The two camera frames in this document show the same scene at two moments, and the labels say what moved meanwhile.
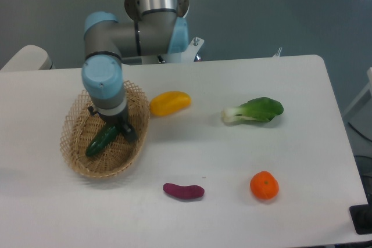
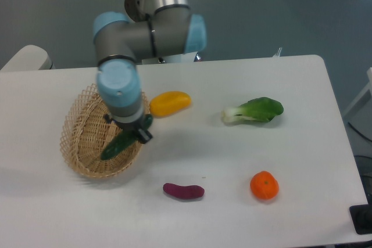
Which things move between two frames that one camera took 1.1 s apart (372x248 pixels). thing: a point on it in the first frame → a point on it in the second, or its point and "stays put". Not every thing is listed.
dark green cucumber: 96,144 → 124,139
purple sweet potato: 184,191 stays put
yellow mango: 166,103 stays put
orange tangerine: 264,186 stays put
